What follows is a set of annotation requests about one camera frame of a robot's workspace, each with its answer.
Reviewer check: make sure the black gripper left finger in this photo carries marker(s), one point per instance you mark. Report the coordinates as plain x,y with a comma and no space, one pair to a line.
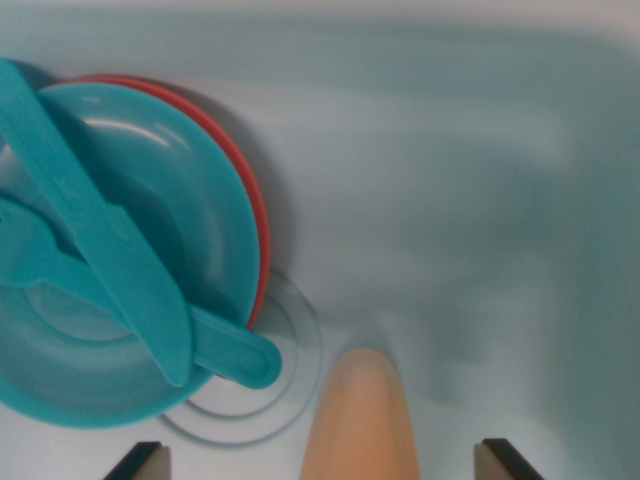
145,465

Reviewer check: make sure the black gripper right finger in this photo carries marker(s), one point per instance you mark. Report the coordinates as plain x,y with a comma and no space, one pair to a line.
500,465

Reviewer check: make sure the light blue toy sink unit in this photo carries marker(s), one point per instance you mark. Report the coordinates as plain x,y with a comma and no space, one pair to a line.
450,200

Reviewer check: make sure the teal toy fork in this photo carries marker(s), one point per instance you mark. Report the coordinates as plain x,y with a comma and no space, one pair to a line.
235,352

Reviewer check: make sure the teal toy knife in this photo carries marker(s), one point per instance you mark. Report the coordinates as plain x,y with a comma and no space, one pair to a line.
100,230

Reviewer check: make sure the teal toy plate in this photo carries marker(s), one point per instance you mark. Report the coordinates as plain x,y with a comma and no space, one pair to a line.
190,200

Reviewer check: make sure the red toy plate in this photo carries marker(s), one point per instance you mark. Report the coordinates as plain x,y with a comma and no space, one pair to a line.
255,210

